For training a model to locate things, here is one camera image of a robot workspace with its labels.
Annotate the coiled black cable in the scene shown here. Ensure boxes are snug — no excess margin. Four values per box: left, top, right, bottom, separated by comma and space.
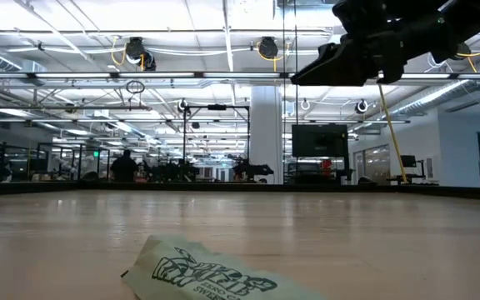
125, 79, 147, 96

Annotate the person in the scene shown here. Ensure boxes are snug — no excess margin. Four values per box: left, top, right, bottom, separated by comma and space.
109, 149, 139, 183

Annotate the hanging black cable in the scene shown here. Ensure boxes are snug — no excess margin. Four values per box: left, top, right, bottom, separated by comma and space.
282, 0, 287, 184
293, 0, 299, 184

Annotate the black frame rig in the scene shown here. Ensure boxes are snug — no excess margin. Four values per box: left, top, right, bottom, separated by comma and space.
182, 104, 252, 184

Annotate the silver ventilation duct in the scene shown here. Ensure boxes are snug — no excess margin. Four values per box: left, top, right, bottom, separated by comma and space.
383, 52, 480, 120

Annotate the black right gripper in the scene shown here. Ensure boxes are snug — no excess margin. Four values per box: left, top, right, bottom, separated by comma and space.
290, 0, 450, 88

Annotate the black ceiling cable reel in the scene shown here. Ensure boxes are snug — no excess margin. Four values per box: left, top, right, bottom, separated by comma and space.
124, 36, 158, 72
257, 36, 281, 62
456, 40, 473, 61

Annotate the white pillar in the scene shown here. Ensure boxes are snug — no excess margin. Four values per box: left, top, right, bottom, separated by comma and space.
249, 85, 284, 185

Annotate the large black monitor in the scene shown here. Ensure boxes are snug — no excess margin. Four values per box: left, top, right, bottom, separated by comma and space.
291, 123, 350, 158

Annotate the black table frame rail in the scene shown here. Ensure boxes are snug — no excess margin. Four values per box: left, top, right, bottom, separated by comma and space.
0, 181, 480, 202

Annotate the black frame enclosure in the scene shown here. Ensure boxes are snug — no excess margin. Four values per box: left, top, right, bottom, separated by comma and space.
35, 142, 112, 182

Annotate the yellow pole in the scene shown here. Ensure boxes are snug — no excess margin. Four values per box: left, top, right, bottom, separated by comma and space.
376, 82, 408, 184

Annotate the green stevia packet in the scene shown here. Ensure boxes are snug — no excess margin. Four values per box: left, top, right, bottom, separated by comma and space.
120, 233, 327, 300

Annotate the small monitor on stand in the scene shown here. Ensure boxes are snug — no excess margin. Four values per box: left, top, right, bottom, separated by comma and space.
386, 154, 427, 185

